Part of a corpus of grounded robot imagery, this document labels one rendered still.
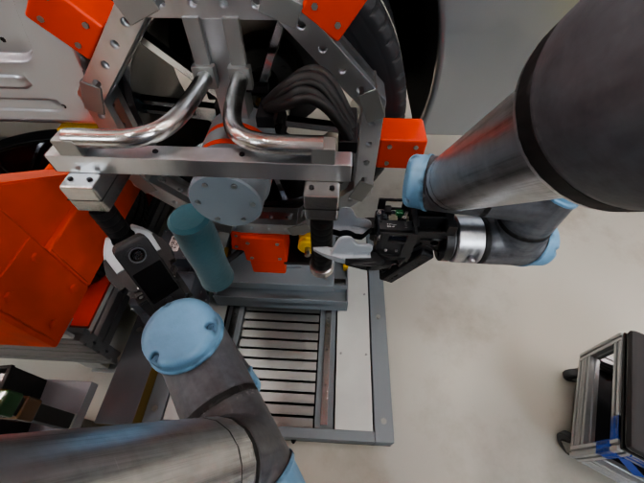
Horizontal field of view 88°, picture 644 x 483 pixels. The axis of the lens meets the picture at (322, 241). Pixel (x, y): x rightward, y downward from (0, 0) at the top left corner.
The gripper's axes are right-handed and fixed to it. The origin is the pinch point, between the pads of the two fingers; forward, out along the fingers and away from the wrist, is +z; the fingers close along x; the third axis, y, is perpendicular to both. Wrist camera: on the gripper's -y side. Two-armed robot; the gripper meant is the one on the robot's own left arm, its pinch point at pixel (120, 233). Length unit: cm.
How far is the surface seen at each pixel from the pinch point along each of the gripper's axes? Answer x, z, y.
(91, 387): -25.1, 1.9, 38.7
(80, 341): -27, 24, 50
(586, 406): 76, -87, 68
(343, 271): 55, -3, 69
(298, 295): 35, 1, 69
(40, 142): -6, 98, 33
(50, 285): -17.9, 17.6, 19.5
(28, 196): -10.5, 27.9, 5.2
